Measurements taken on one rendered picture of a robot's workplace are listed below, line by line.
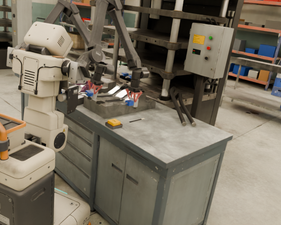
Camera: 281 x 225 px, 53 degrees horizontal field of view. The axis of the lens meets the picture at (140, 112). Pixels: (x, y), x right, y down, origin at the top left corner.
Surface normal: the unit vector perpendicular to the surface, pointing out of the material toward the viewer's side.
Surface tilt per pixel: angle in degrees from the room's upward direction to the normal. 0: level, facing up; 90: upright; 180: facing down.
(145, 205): 90
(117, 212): 90
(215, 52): 90
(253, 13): 90
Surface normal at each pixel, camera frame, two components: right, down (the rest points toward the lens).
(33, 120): -0.39, 0.14
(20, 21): 0.72, 0.33
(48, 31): -0.22, -0.43
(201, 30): -0.72, 0.15
